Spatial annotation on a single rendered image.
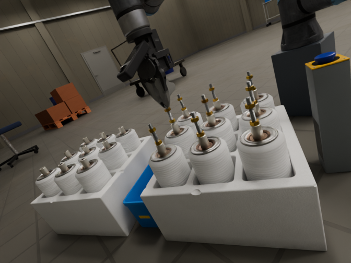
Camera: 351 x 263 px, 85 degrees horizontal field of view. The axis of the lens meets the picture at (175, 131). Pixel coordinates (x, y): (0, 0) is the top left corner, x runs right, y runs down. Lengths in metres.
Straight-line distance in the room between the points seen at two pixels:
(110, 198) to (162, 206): 0.21
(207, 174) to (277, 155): 0.15
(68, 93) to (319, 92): 5.31
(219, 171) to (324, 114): 0.31
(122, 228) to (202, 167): 0.39
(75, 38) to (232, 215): 10.54
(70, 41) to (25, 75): 2.39
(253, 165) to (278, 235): 0.17
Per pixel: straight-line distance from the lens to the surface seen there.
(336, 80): 0.59
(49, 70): 10.18
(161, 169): 0.48
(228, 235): 0.54
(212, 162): 0.43
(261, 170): 0.43
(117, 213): 0.70
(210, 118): 0.54
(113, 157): 0.76
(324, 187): 0.68
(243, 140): 0.43
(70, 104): 5.47
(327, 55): 0.59
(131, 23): 0.55
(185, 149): 0.58
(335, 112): 0.62
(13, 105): 9.96
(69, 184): 0.79
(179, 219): 0.55
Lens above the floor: 0.46
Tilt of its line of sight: 20 degrees down
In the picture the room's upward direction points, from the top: 24 degrees counter-clockwise
